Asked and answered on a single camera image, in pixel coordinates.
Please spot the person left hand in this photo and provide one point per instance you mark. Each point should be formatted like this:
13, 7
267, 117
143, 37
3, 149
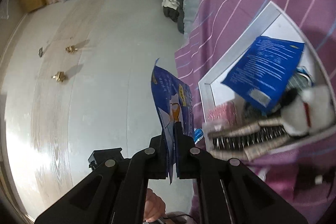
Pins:
154, 207

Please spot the white cardboard box tray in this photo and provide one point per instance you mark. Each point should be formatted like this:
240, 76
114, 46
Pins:
274, 23

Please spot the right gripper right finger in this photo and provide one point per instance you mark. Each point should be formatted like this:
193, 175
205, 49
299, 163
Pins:
228, 191

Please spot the white black plush dog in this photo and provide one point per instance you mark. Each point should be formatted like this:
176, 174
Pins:
310, 112

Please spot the purple striped bed sheet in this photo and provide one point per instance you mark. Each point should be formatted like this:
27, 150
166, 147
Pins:
219, 23

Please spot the dark grey white garment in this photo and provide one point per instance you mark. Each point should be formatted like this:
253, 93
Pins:
173, 9

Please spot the pink sparkly sponge cloth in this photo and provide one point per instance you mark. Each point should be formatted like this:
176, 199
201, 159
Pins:
225, 111

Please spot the blue plastic package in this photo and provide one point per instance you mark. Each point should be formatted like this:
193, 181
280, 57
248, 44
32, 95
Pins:
262, 73

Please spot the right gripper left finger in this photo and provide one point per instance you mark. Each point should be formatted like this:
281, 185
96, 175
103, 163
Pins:
115, 192

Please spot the small white blue sachet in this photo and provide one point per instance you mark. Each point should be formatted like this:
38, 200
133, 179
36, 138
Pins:
198, 135

